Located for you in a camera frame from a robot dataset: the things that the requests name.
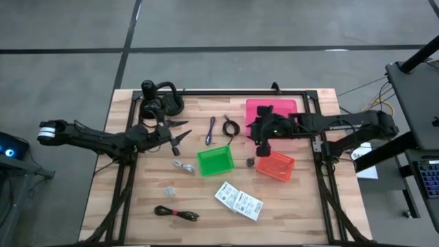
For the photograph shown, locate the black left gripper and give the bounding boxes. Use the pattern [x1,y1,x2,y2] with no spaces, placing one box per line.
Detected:
[156,116,193,157]

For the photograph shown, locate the white cable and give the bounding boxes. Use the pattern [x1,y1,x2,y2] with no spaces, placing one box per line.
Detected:
[171,159,196,174]

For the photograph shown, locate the black stand pole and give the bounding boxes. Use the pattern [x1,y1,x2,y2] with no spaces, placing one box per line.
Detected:
[399,34,439,75]

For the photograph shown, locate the computer case with blue light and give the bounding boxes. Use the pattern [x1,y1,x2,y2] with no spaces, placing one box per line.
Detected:
[0,132,30,161]

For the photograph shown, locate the black side desk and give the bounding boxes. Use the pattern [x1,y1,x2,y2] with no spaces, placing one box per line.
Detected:
[353,132,439,234]

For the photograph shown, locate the black side stand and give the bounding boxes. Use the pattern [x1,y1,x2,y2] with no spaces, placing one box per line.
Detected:
[0,154,56,247]

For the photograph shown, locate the orange plastic basket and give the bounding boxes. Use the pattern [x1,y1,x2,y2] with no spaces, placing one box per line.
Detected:
[255,150,296,182]

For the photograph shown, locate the white paper sheet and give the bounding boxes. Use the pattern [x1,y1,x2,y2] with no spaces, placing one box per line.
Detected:
[351,141,379,180]

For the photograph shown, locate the dark USB cable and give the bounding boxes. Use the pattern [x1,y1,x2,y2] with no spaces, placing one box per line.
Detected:
[222,114,241,147]

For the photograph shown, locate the black cable with red tie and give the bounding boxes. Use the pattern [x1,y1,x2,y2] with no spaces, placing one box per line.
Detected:
[153,204,200,222]

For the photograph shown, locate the white paper packets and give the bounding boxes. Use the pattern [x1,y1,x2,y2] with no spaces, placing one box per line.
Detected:
[232,190,264,222]

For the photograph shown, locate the black gooseneck desk lamp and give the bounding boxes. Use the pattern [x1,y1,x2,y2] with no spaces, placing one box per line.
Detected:
[139,80,185,120]

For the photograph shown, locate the computer keyboard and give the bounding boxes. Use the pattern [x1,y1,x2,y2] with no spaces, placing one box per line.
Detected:
[416,159,439,200]

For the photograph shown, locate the green plastic basket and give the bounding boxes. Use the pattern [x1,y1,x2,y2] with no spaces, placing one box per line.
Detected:
[196,145,236,177]

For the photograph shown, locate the pink plastic bin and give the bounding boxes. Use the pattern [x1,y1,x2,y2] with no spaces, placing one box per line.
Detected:
[245,98,298,137]

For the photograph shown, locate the grey closed laptop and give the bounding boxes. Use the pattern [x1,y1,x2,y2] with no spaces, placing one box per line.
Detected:
[385,60,439,152]

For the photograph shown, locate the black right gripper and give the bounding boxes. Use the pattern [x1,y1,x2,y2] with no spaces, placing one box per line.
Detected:
[247,105,298,158]

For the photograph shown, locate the purple cable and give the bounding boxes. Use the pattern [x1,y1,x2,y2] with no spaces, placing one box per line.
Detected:
[204,116,217,146]

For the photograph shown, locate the yellow cables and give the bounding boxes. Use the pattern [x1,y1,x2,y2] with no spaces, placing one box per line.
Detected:
[359,85,396,119]

